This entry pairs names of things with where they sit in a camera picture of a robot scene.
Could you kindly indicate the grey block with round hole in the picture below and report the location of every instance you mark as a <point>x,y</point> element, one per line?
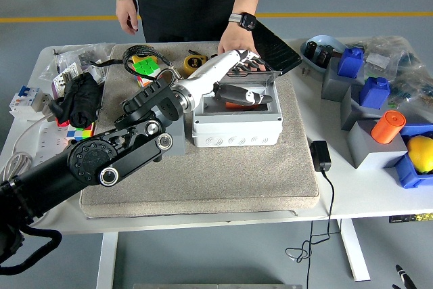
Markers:
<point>177,136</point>

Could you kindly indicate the person's left hand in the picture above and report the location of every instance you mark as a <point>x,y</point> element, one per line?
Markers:
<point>236,40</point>

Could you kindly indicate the person's right hand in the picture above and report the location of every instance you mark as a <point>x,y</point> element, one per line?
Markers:
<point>126,15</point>

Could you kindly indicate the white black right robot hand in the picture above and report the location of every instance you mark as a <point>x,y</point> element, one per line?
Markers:
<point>404,279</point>

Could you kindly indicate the white wall socket module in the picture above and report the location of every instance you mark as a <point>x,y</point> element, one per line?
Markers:
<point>62,79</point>

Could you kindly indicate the beige fabric mat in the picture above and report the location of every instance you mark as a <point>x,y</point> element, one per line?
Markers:
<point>220,180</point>

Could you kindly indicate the black cylindrical capacitor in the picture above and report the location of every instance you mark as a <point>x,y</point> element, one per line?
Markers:
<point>213,55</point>

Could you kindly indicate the black power adapter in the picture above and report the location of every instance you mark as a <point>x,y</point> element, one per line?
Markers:
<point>320,155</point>

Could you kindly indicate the clear bag of parts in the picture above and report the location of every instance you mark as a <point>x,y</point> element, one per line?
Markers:
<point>406,65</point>

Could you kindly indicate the clear bag of hardware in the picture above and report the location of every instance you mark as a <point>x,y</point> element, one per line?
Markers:
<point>67,57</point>

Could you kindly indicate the white table leg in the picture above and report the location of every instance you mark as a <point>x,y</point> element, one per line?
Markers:
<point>107,262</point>
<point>355,251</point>

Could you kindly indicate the orange cylinder battery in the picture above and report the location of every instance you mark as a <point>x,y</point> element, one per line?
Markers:
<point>385,128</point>
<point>236,106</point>

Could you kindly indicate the colourful puzzle cube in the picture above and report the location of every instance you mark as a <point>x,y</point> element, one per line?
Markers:
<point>79,132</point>
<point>145,66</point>

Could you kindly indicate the black flat case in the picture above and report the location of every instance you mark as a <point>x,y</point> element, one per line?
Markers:
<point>280,52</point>

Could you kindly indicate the black folded umbrella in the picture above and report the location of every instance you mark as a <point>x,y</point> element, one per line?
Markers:
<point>81,99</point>

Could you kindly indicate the grey plastic junction box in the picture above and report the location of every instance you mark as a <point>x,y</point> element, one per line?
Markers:
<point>236,130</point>

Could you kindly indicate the black table control panel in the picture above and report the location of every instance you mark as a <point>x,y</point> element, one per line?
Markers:
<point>411,218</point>

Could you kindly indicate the grey holder block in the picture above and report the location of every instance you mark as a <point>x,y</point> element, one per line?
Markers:
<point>365,150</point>
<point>333,86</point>
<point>350,113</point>

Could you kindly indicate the light blue bowl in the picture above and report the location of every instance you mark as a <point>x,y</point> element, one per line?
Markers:
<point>324,40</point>

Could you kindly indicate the transparent hinged box lid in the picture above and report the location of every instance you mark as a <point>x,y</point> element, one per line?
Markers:
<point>257,77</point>

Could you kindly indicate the blue plastic bin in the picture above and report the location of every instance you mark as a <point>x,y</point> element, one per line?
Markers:
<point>409,175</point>

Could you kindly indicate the white blue circuit breaker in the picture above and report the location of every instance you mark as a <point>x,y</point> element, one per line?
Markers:
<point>25,99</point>

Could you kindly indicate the blue square battery block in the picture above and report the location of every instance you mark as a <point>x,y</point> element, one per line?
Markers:
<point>373,94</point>
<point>350,64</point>

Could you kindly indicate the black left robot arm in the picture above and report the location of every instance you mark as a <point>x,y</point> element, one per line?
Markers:
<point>94,160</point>

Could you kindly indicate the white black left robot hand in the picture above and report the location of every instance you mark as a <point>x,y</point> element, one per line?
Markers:
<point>209,72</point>

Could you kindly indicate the yellow lemon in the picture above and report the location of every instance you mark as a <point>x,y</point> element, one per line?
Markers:
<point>423,153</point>

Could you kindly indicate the black wristwatch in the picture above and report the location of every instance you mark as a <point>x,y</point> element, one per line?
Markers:
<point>245,21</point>

